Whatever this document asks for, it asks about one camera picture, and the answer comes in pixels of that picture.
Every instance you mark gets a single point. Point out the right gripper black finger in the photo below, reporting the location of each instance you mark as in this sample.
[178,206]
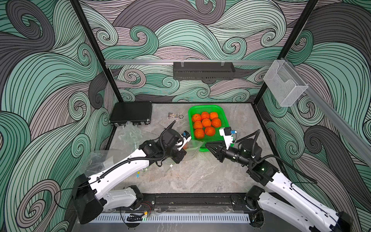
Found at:
[215,144]
[218,153]

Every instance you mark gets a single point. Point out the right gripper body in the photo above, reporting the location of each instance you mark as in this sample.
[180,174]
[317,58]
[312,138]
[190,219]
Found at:
[226,144]

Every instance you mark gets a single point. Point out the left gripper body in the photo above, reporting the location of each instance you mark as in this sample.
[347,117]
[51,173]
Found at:
[176,155]

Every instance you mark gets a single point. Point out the orange taken out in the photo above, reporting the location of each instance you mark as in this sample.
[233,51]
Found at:
[196,117]
[205,115]
[209,131]
[213,115]
[216,123]
[197,125]
[206,123]
[199,133]

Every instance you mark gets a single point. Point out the blue-zip clear bag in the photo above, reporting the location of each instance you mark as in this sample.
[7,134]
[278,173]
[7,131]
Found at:
[103,160]

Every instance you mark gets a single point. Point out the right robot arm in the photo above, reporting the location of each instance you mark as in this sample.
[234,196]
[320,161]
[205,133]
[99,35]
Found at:
[277,193]

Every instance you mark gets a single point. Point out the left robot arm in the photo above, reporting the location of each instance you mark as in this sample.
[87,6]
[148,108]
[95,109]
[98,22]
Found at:
[94,194]

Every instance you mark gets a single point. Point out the green plastic basket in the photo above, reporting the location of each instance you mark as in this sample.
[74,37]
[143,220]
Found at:
[198,109]

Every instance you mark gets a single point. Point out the small card box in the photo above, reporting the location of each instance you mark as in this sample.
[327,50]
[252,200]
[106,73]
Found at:
[173,115]

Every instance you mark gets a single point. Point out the black case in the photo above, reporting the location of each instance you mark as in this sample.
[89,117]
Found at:
[136,112]

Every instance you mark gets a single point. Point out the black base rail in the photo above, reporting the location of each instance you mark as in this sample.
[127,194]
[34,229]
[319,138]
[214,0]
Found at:
[233,201]

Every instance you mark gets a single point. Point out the black wall tray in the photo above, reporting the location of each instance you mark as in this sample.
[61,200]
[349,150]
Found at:
[207,72]

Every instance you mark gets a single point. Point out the clear acrylic wall holder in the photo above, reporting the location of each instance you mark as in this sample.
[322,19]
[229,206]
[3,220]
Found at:
[284,82]

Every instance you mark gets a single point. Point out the white slotted cable duct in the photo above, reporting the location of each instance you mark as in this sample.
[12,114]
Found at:
[239,218]

